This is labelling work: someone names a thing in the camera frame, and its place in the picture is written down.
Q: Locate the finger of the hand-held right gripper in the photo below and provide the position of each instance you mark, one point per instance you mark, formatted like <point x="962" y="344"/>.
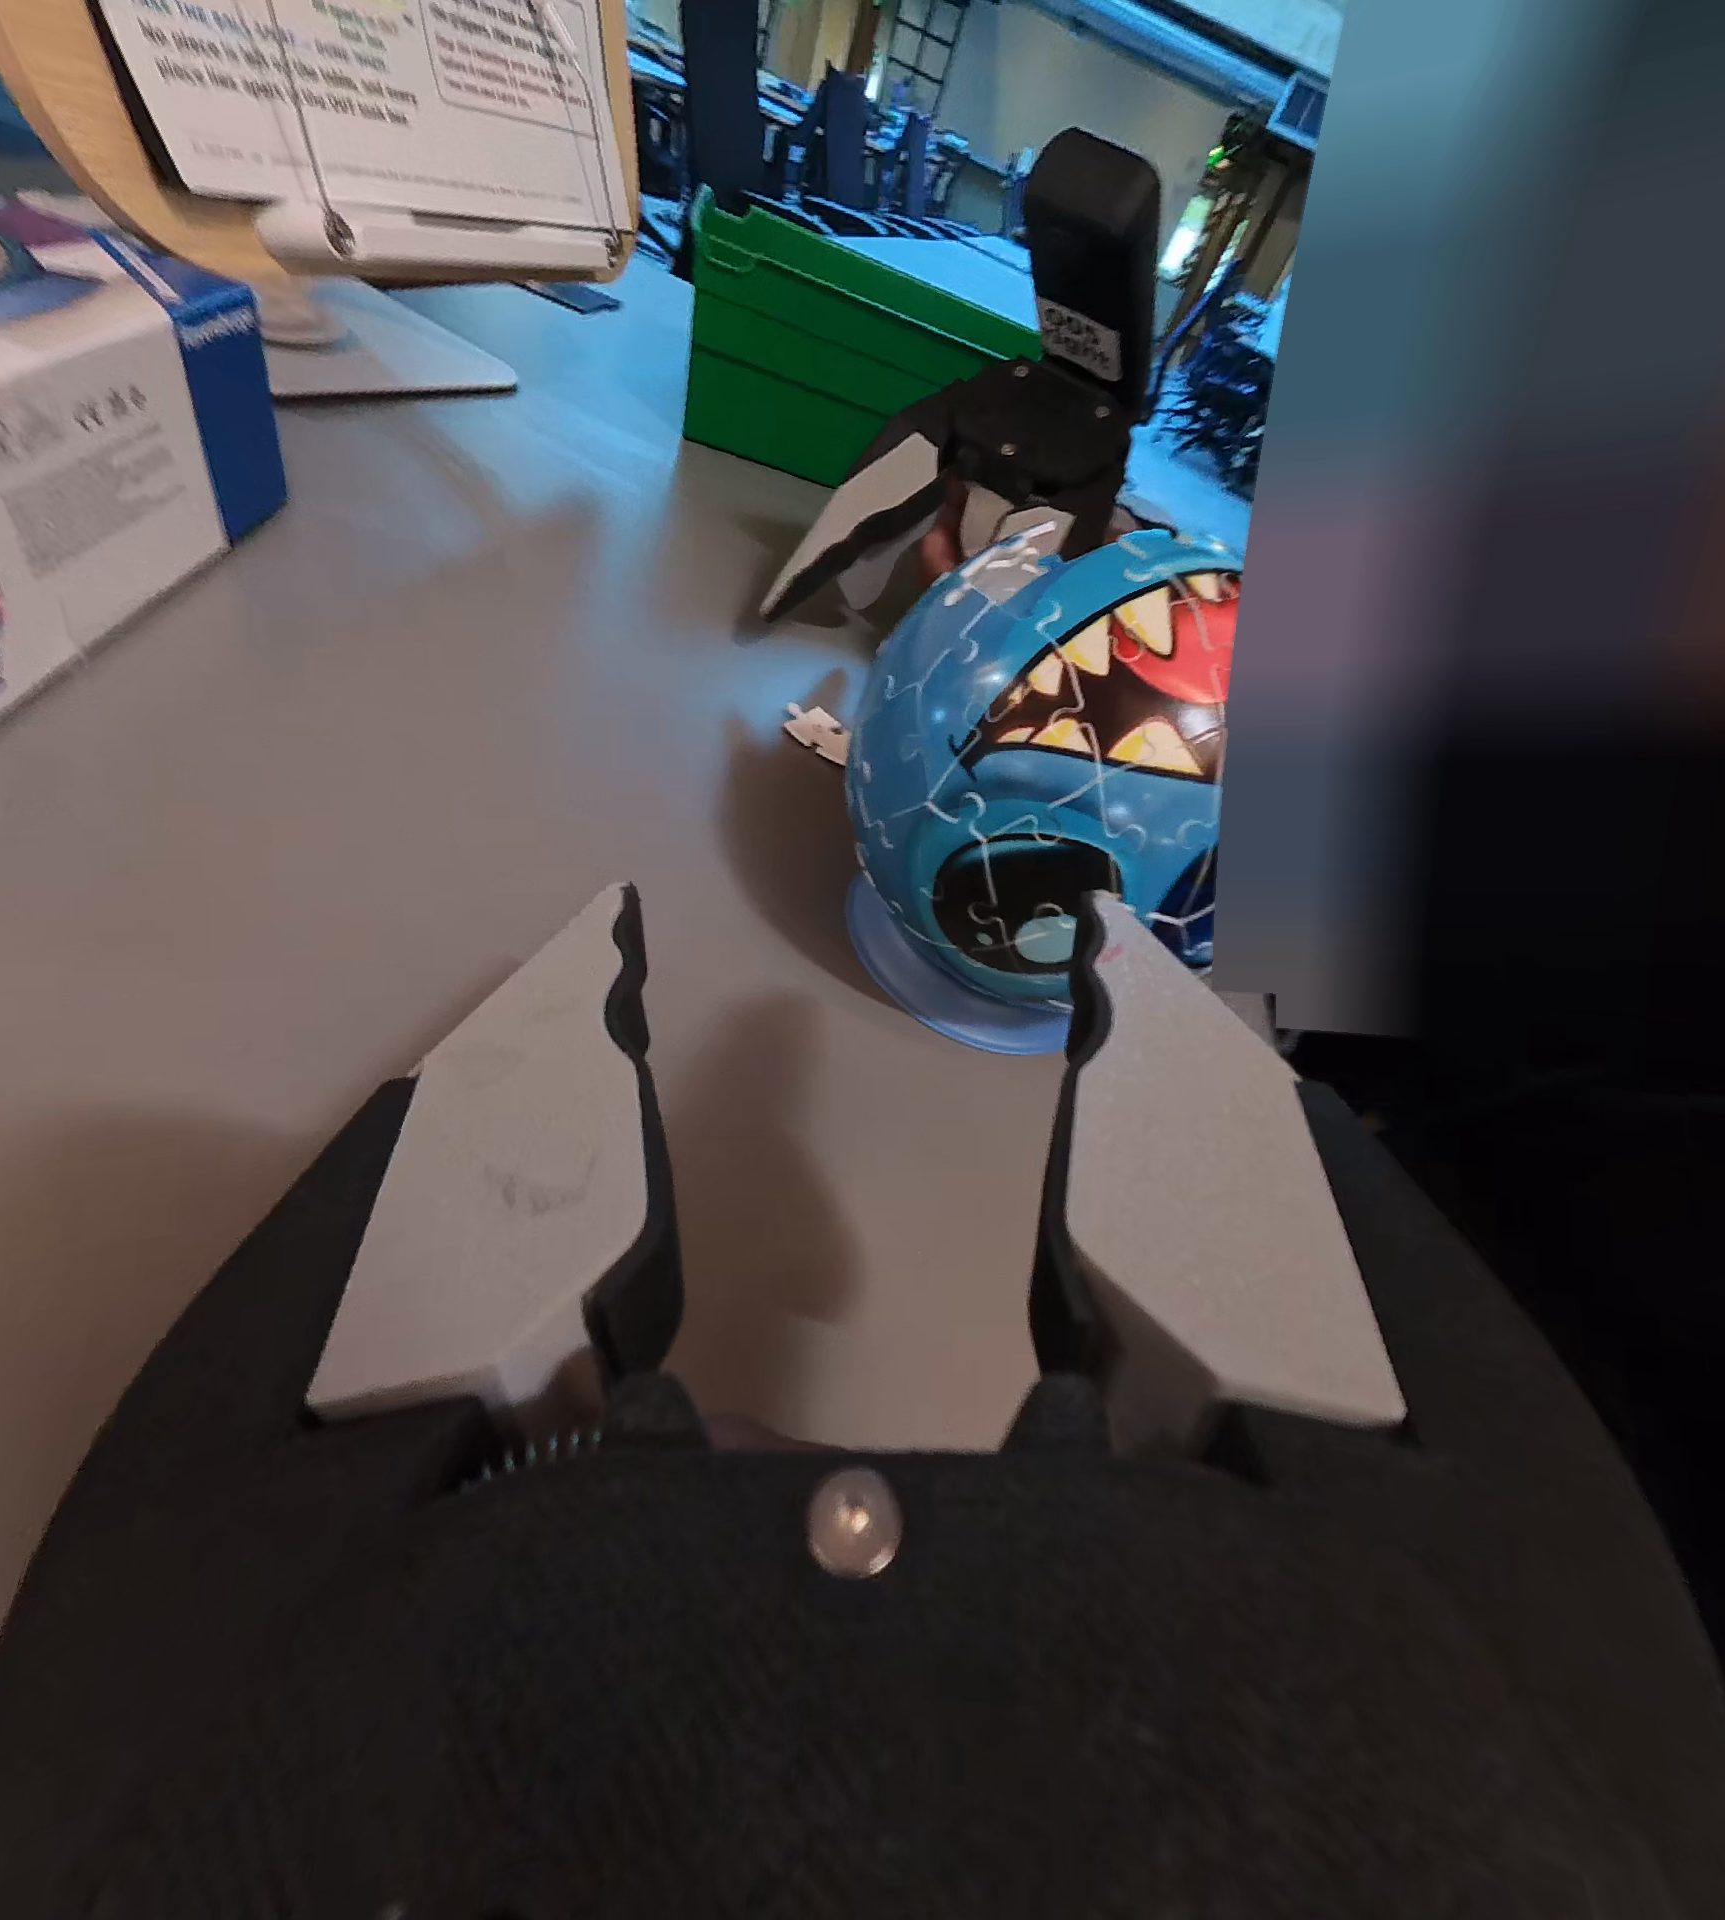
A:
<point x="1006" y="524"/>
<point x="848" y="533"/>

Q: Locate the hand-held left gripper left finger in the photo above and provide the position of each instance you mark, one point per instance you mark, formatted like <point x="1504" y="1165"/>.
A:
<point x="503" y="1201"/>

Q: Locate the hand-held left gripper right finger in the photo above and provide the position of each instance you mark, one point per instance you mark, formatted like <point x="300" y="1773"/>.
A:
<point x="1208" y="1201"/>

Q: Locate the blue monster puzzle ball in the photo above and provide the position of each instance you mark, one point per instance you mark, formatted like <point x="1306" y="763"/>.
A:
<point x="954" y="705"/>

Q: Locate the small pale puzzle piece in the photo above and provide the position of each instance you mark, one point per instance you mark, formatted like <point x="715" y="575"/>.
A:
<point x="816" y="728"/>

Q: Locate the colourful puzzle box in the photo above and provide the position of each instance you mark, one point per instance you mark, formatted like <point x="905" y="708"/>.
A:
<point x="66" y="450"/>

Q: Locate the green plastic bin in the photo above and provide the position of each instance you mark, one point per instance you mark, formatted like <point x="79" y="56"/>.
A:
<point x="804" y="344"/>

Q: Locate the background office chairs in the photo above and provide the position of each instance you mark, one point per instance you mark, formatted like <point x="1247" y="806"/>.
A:
<point x="833" y="134"/>

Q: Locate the silver stand base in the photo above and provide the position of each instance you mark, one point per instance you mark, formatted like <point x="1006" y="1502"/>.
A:
<point x="398" y="360"/>

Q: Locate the white instruction paper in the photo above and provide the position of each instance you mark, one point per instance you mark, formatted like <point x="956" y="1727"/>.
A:
<point x="353" y="105"/>

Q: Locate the wooden clipboard stand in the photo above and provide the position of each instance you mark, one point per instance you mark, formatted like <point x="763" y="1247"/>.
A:
<point x="66" y="134"/>

